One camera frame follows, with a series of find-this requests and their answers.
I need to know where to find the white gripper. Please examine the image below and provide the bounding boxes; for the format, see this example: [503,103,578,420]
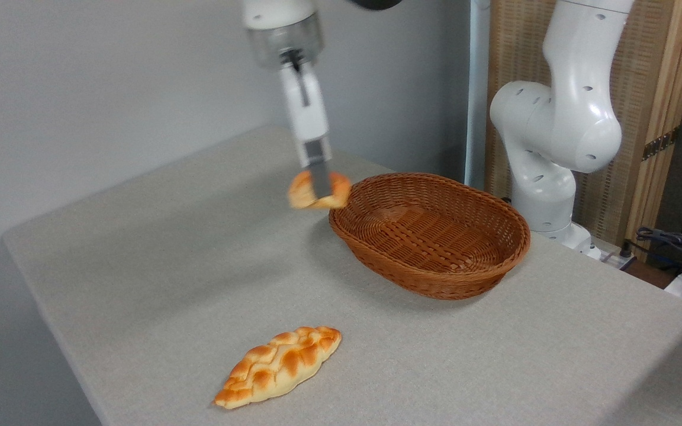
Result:
[278,61,333,199]

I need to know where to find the round orange bread roll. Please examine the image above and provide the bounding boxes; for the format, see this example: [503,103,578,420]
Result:
[287,170,353,211]

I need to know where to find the braided long bread loaf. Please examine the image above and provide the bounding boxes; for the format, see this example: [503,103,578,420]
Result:
[211,325,343,411]

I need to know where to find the brown wicker basket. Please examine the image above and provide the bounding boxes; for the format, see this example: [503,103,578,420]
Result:
[329,172,532,301]

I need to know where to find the white vertical pole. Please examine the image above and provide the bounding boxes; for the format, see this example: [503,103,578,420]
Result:
[464,0,491,191]

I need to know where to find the black screen hinge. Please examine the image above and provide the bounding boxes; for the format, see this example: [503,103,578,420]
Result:
[641,127,681,162]

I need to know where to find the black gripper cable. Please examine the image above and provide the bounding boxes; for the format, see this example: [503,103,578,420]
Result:
[282,50,312,108]

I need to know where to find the black cable bundle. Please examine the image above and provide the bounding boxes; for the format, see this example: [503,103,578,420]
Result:
[636,205,682,268]

